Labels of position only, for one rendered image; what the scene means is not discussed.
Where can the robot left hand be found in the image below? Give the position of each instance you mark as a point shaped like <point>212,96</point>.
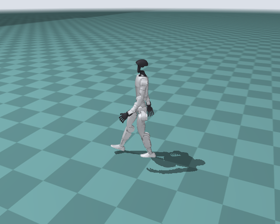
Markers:
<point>124,116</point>

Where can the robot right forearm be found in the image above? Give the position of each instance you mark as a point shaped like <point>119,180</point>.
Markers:
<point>148,100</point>

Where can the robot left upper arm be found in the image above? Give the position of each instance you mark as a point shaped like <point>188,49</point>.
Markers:
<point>143,85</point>

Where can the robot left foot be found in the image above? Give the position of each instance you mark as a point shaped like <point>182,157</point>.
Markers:
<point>148,155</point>

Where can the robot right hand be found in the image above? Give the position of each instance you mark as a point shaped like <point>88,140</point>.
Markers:
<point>149,109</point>

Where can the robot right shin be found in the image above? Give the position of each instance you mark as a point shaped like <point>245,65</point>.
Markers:
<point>125,137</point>

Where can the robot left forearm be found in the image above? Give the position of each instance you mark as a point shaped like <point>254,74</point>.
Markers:
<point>136,106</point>

